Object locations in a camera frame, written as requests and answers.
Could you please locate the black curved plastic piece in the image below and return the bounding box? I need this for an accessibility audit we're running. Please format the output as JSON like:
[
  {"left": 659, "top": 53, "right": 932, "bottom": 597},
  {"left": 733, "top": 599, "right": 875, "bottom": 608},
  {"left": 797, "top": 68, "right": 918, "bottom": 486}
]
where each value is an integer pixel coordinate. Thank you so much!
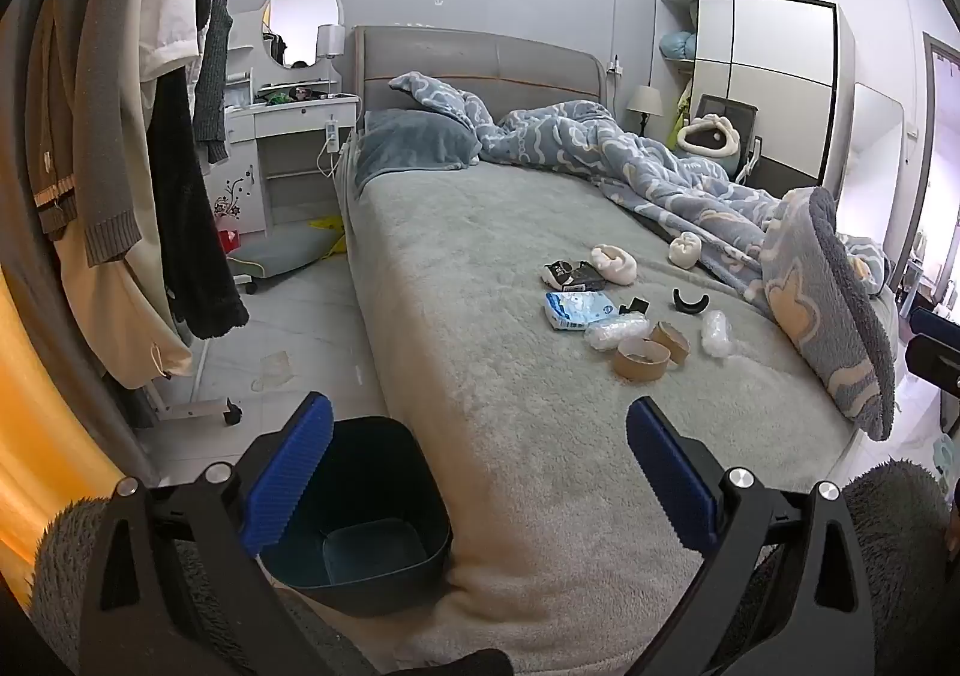
[{"left": 672, "top": 288, "right": 709, "bottom": 315}]

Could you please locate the grey blue pillow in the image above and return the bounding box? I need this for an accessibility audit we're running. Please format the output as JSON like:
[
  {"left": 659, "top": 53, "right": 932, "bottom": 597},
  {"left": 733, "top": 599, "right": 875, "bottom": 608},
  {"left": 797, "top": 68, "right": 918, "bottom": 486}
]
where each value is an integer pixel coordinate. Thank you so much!
[{"left": 353, "top": 109, "right": 480, "bottom": 193}]

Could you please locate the white wardrobe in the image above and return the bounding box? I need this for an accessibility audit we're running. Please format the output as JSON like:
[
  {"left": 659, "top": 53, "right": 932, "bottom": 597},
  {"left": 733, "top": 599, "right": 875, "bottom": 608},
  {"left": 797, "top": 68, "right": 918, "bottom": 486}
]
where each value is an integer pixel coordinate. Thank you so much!
[{"left": 661, "top": 0, "right": 856, "bottom": 196}]

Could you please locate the hanging grey knit sweater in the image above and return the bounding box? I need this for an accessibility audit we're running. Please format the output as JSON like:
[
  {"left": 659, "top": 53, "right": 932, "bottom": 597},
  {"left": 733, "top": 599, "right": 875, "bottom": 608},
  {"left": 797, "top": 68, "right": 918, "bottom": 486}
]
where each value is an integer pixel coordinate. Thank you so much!
[{"left": 192, "top": 0, "right": 233, "bottom": 171}]

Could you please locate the blue patterned fleece duvet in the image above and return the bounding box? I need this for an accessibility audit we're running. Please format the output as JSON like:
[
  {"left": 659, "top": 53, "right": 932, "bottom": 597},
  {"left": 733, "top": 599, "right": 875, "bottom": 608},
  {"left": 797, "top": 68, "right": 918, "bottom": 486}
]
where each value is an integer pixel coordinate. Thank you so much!
[{"left": 389, "top": 71, "right": 896, "bottom": 442}]

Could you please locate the white clothes rack base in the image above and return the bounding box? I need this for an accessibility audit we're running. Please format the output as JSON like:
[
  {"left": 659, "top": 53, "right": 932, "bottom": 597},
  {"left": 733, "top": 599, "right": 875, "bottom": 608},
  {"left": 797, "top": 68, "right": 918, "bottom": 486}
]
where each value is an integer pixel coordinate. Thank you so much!
[{"left": 140, "top": 339, "right": 242, "bottom": 427}]

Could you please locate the blue cartoon tissue pack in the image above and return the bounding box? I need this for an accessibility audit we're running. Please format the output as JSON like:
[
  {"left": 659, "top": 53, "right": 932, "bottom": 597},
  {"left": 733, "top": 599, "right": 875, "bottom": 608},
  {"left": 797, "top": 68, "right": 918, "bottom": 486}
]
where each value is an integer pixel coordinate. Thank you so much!
[{"left": 544, "top": 291, "right": 617, "bottom": 331}]

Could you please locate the red box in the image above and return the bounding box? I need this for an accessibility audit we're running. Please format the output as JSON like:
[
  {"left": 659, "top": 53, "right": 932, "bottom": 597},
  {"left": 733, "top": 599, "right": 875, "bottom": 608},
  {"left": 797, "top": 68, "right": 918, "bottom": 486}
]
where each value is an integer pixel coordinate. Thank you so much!
[{"left": 218, "top": 229, "right": 241, "bottom": 253}]

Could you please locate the dark teal trash bin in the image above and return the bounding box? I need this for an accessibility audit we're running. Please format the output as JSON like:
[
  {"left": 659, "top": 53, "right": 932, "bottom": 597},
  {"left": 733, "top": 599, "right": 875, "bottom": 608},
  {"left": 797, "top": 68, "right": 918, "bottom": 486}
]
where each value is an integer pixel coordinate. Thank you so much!
[{"left": 260, "top": 416, "right": 452, "bottom": 617}]

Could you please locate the white dressing table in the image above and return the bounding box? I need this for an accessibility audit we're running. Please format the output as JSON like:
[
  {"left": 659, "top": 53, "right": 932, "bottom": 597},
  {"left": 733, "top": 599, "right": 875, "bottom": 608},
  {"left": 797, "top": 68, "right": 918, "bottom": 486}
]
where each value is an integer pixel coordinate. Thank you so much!
[{"left": 205, "top": 11, "right": 359, "bottom": 235}]

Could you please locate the grey floor cushion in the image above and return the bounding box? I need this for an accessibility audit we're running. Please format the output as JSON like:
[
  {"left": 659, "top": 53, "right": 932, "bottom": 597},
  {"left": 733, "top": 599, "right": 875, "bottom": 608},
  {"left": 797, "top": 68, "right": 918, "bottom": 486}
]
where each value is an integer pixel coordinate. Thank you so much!
[{"left": 226, "top": 224, "right": 342, "bottom": 279}]

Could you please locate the small white sock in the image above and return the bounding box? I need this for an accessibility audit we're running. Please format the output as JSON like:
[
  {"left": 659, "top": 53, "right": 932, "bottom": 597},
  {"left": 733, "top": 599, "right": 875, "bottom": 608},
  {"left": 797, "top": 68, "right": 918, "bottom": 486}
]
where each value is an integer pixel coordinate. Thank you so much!
[{"left": 667, "top": 232, "right": 703, "bottom": 270}]

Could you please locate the white cloud cat bed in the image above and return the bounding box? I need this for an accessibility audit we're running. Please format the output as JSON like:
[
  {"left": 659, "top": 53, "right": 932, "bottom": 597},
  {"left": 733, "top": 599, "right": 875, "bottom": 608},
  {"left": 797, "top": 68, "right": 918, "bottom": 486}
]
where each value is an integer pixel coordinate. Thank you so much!
[{"left": 677, "top": 113, "right": 740, "bottom": 160}]

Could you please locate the hanging beige coat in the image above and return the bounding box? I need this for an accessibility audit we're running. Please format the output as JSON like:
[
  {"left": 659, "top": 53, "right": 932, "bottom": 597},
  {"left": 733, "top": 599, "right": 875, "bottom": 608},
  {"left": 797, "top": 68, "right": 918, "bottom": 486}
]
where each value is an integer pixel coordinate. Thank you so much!
[{"left": 26, "top": 0, "right": 192, "bottom": 390}]

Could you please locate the hanging black garment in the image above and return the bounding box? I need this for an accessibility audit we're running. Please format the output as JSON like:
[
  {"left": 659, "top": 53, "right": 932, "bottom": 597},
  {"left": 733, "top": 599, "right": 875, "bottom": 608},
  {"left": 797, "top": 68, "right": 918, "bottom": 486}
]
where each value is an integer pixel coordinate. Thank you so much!
[{"left": 146, "top": 68, "right": 249, "bottom": 339}]

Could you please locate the orange curtain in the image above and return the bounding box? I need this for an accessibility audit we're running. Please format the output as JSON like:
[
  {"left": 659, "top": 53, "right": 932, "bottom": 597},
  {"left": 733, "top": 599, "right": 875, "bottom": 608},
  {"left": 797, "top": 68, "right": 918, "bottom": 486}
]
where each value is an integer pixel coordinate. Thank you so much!
[{"left": 0, "top": 288, "right": 121, "bottom": 605}]

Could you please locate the oval mirror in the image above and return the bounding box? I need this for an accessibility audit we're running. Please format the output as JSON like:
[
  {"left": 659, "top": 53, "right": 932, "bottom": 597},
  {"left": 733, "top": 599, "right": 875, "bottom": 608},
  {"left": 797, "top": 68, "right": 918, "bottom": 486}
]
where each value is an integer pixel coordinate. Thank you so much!
[{"left": 260, "top": 0, "right": 343, "bottom": 68}]

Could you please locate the bedside lamp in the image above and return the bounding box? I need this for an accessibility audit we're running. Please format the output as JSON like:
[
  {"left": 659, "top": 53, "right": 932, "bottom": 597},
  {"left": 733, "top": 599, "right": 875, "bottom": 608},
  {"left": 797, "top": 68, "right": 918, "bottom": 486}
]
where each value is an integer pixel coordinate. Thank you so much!
[{"left": 626, "top": 86, "right": 664, "bottom": 136}]

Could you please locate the cardboard tape roll core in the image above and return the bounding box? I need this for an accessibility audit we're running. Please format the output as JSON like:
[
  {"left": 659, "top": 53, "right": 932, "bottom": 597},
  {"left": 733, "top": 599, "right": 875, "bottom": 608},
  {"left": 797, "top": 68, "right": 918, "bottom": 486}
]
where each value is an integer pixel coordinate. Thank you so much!
[{"left": 613, "top": 338, "right": 672, "bottom": 383}]

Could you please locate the black tissue pack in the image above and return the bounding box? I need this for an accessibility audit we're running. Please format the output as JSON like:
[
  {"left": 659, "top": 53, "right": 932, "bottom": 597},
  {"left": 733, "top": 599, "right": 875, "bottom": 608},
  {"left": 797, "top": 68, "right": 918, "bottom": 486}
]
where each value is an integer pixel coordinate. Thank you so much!
[{"left": 540, "top": 260, "right": 607, "bottom": 292}]

